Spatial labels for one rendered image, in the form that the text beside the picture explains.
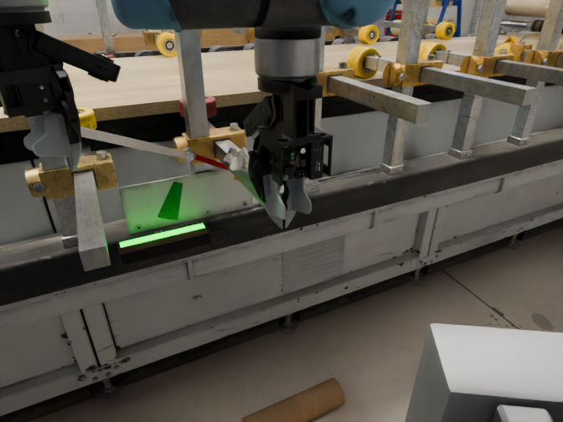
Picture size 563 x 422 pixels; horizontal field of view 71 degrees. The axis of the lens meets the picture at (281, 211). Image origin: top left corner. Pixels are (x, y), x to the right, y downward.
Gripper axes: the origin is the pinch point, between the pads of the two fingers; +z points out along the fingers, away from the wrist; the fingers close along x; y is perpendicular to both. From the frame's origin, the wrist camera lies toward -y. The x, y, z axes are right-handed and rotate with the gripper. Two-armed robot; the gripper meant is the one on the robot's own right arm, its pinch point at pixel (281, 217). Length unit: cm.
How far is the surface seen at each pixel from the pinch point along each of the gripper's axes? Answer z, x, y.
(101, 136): -9.6, -20.9, -20.1
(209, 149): -2.8, -2.7, -25.9
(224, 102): -6.7, 7.5, -45.6
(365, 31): -16, 98, -114
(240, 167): -4.4, -2.0, -10.7
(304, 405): 74, 16, -18
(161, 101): -8.4, -7.1, -45.6
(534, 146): 12, 99, -25
